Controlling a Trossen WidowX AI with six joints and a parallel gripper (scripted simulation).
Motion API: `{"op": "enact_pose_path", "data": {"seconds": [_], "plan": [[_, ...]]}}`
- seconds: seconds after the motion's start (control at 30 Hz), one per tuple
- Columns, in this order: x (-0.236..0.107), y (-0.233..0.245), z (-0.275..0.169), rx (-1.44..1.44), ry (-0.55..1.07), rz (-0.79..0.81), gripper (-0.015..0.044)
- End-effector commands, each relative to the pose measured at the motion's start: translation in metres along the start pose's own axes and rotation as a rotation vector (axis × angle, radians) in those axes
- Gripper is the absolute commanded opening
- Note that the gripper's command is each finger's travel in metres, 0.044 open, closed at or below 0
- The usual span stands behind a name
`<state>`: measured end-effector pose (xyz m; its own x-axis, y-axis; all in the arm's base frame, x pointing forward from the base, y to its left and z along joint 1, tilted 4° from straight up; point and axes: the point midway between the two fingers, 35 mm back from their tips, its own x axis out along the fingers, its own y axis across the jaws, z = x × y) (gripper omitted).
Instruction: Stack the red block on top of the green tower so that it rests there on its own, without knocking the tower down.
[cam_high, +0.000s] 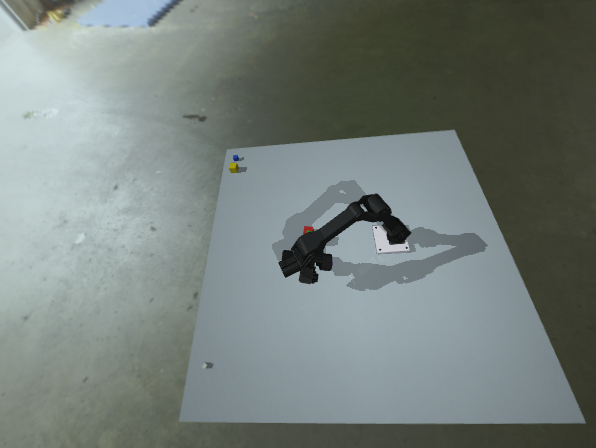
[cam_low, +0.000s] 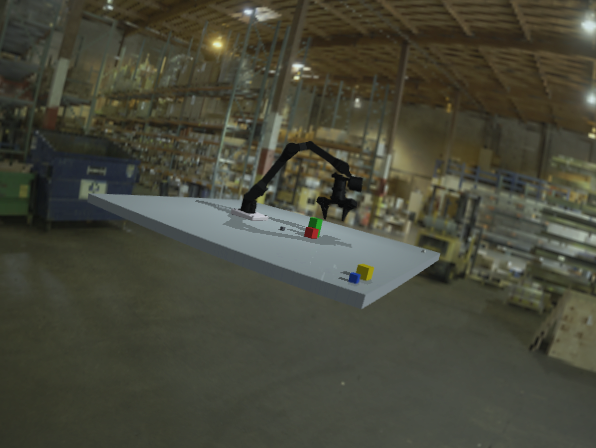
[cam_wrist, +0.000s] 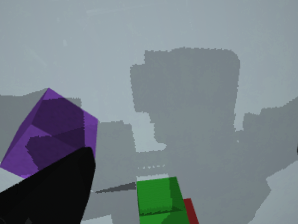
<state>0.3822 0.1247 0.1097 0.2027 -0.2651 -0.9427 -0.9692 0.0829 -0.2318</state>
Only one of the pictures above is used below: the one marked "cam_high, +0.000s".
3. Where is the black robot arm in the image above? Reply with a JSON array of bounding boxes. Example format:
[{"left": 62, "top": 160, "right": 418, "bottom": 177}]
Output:
[{"left": 278, "top": 193, "right": 411, "bottom": 284}]

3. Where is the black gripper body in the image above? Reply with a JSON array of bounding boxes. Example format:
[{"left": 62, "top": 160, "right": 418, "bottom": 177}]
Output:
[{"left": 282, "top": 250, "right": 332, "bottom": 271}]

